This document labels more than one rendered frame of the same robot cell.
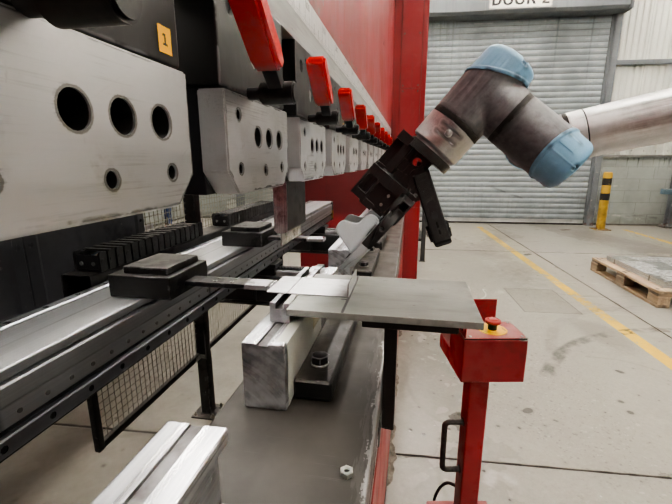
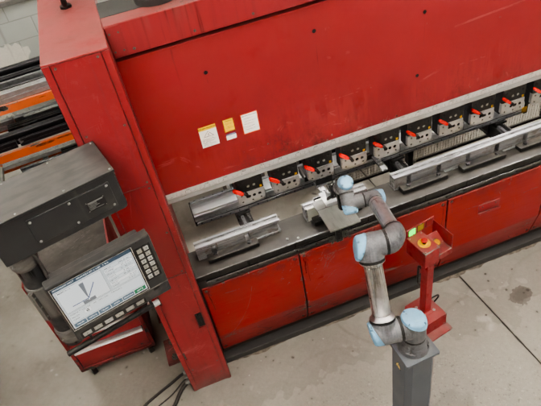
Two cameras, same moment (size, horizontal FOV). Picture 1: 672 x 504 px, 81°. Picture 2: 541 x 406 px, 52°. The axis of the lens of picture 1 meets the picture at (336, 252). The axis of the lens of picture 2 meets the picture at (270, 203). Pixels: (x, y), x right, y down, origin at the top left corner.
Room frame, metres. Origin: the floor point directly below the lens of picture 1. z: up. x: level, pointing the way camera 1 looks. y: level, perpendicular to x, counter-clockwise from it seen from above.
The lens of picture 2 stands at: (-0.58, -2.00, 3.13)
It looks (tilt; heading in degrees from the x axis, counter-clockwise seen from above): 42 degrees down; 68
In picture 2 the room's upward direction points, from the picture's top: 12 degrees counter-clockwise
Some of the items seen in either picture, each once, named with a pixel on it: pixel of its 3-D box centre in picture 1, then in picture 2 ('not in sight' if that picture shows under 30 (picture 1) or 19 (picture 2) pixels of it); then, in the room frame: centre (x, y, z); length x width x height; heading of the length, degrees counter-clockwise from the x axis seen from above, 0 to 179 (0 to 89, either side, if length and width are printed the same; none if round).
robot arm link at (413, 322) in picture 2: not in sight; (412, 325); (0.45, -0.86, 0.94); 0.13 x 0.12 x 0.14; 159
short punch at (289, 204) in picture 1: (290, 209); (323, 178); (0.61, 0.07, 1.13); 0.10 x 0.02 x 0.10; 169
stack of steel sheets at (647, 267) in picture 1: (666, 270); not in sight; (3.63, -3.17, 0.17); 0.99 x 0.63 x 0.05; 171
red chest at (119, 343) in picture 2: not in sight; (95, 296); (-0.80, 0.69, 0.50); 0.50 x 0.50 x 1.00; 79
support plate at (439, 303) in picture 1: (385, 296); (336, 212); (0.58, -0.08, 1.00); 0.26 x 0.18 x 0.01; 79
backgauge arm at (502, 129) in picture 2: (298, 237); (486, 119); (2.00, 0.20, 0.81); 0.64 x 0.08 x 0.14; 79
